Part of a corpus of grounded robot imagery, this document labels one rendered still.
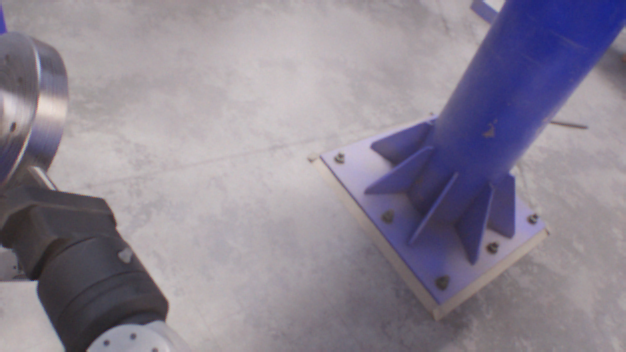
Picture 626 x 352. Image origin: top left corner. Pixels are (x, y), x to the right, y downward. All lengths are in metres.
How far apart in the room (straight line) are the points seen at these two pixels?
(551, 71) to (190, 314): 1.23
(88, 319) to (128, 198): 1.27
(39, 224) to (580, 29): 1.24
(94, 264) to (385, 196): 1.47
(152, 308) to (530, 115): 1.27
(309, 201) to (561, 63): 0.94
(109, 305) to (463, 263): 1.50
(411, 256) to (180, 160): 0.90
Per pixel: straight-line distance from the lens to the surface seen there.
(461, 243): 1.79
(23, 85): 0.54
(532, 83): 1.40
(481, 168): 1.59
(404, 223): 1.72
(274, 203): 1.64
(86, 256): 0.39
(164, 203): 1.60
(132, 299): 0.37
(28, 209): 0.43
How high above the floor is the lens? 1.29
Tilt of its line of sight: 47 degrees down
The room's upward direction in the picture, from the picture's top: 21 degrees clockwise
